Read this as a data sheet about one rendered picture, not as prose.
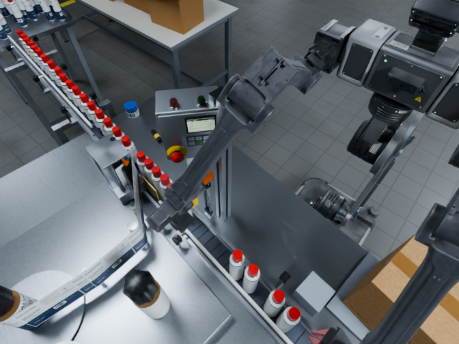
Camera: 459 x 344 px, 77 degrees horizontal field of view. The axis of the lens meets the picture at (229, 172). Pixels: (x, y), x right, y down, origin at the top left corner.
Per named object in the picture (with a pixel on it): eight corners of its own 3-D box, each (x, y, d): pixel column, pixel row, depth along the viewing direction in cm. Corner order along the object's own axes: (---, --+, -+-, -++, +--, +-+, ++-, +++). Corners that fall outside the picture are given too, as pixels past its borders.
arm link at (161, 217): (195, 202, 83) (174, 181, 84) (166, 231, 78) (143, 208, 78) (188, 213, 94) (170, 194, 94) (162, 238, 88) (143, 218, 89)
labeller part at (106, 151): (85, 149, 110) (84, 147, 109) (111, 134, 115) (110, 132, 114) (103, 170, 104) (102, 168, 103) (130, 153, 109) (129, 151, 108)
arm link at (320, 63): (327, 61, 88) (315, 50, 89) (310, 77, 84) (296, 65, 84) (312, 80, 97) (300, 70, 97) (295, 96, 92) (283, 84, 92)
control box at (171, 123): (167, 138, 94) (154, 90, 78) (218, 132, 95) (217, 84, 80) (167, 162, 88) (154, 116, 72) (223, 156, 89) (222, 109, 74)
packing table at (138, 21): (59, 41, 360) (22, -31, 297) (112, 17, 396) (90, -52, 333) (184, 123, 278) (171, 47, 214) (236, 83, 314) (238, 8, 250)
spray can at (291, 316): (272, 323, 98) (281, 312, 82) (282, 312, 101) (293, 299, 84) (284, 336, 96) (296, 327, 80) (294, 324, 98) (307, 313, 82)
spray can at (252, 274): (239, 286, 106) (241, 268, 89) (248, 276, 108) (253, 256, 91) (249, 297, 103) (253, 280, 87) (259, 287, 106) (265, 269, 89)
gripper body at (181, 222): (181, 235, 95) (178, 224, 89) (162, 214, 99) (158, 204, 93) (196, 222, 98) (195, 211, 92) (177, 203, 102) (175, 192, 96)
